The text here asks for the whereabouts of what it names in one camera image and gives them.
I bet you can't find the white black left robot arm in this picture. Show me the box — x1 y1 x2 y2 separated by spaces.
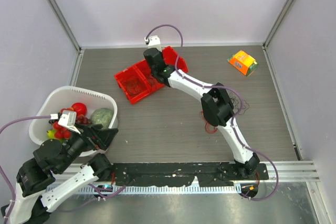
1 124 119 223

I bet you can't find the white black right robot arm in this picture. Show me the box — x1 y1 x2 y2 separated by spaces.
143 48 260 179

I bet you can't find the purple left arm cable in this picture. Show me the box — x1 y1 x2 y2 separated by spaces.
0 115 128 217

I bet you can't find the orange green carton box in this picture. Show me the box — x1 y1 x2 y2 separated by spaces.
227 50 258 76

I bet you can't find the red three-compartment bin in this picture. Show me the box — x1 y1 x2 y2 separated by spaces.
114 46 188 104

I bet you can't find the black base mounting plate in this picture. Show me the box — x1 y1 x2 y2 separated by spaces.
111 162 269 187

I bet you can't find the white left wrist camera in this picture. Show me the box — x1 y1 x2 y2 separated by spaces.
50 110 81 134

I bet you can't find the green melon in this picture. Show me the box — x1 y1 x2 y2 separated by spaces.
90 108 114 129

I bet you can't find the red cable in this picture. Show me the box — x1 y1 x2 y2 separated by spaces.
201 112 218 135

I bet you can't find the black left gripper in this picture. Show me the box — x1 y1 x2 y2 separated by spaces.
57 121 119 173

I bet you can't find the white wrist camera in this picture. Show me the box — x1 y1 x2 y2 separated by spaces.
50 110 81 134
144 35 162 51

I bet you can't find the white slotted cable duct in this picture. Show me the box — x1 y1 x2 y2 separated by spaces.
46 184 242 195

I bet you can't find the yellow green pear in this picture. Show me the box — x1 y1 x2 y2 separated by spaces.
47 129 59 140

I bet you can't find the dark grape bunch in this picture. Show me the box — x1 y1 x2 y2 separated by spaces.
48 113 92 126

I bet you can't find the red apple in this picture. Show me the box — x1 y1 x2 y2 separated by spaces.
71 102 87 116

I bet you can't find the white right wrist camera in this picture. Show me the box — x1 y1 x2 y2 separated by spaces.
144 35 162 51

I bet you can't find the white plastic basket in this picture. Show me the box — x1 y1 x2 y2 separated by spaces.
29 86 119 145

